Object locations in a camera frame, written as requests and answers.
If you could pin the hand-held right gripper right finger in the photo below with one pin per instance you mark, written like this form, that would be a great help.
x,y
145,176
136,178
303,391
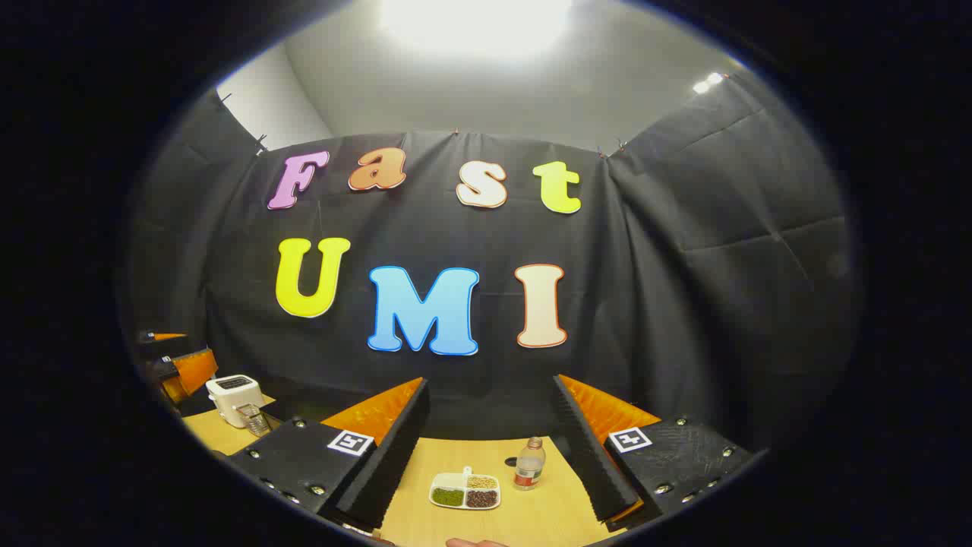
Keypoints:
x,y
592,463

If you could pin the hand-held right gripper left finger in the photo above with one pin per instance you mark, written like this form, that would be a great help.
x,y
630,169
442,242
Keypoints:
x,y
391,456

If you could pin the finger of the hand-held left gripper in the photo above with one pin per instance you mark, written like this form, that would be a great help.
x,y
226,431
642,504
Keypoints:
x,y
194,368
163,346

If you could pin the white divided bean plate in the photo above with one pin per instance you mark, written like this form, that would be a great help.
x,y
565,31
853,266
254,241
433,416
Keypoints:
x,y
465,490

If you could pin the white toaster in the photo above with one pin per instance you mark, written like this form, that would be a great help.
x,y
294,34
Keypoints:
x,y
228,395

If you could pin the clear bottle red label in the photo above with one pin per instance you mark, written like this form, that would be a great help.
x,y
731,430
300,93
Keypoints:
x,y
529,467

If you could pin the black backdrop cloth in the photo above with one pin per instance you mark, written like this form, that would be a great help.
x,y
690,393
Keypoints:
x,y
645,304

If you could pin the small ceiling light panel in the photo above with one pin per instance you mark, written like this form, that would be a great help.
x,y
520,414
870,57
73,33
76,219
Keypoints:
x,y
708,82

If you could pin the large ceiling light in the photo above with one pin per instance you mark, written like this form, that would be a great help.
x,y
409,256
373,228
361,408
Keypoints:
x,y
474,26

